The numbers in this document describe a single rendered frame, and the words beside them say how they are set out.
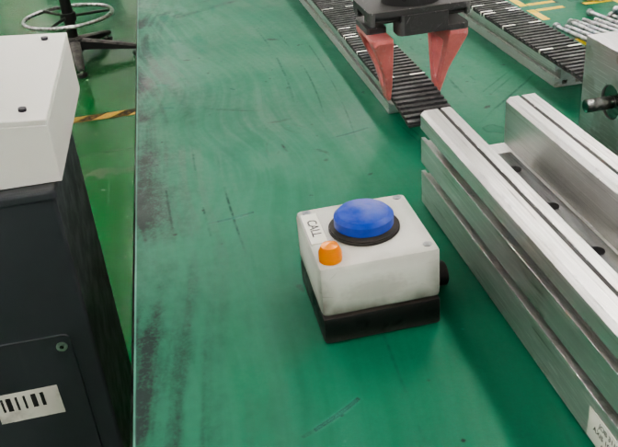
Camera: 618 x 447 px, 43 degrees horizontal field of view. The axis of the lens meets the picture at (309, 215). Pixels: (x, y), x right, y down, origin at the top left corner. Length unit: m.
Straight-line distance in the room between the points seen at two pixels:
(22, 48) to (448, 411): 0.69
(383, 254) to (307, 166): 0.27
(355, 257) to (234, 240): 0.17
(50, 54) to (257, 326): 0.50
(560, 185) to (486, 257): 0.09
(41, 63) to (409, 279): 0.55
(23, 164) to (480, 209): 0.45
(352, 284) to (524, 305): 0.11
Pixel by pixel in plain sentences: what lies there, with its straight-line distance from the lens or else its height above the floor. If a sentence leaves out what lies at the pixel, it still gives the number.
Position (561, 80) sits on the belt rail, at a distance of 0.93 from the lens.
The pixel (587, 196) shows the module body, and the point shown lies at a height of 0.84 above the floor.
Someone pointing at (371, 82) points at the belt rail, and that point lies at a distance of 0.92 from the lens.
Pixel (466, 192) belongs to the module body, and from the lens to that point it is 0.57.
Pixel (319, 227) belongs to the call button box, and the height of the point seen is 0.84.
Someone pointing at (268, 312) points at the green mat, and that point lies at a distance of 0.56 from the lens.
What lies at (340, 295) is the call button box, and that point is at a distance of 0.51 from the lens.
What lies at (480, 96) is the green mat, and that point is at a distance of 0.90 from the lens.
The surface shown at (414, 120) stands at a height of 0.81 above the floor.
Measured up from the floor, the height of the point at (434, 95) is 0.81.
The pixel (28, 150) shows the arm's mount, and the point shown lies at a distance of 0.80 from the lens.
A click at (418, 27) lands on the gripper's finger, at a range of 0.78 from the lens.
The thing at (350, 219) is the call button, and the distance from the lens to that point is 0.51.
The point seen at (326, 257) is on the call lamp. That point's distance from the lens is 0.49.
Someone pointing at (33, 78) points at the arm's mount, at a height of 0.85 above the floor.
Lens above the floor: 1.11
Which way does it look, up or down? 30 degrees down
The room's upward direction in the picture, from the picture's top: 5 degrees counter-clockwise
